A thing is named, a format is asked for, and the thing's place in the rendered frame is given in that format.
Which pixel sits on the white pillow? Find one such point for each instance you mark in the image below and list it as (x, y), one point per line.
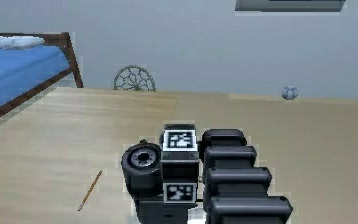
(15, 41)

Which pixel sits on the grey white ball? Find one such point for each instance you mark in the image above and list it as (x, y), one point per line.
(289, 92)

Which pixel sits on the blue bed with wooden frame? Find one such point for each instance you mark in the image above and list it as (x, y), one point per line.
(17, 73)

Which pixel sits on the yellow pencil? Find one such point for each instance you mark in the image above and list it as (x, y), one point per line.
(90, 190)

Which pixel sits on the grey framed window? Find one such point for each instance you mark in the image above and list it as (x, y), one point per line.
(288, 5)

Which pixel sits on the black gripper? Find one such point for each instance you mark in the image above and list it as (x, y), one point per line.
(142, 163)

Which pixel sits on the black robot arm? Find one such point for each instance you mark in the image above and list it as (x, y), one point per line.
(233, 176)

